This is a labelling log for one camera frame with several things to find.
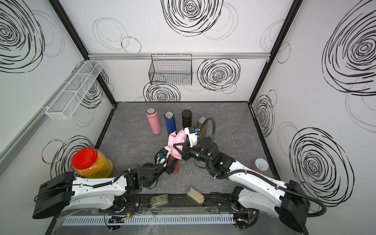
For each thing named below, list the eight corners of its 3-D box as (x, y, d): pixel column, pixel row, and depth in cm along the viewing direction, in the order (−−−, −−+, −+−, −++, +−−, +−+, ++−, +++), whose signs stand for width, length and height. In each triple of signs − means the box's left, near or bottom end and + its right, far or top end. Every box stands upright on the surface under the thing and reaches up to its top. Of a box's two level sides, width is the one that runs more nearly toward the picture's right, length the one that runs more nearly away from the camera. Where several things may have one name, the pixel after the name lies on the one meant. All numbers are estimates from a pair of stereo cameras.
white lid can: (250, 169, 88) (254, 165, 83) (253, 159, 92) (256, 155, 87) (263, 176, 86) (268, 172, 81) (265, 165, 90) (270, 161, 85)
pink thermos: (152, 134, 103) (144, 114, 86) (153, 127, 107) (146, 107, 90) (160, 134, 103) (155, 114, 86) (161, 127, 107) (156, 107, 90)
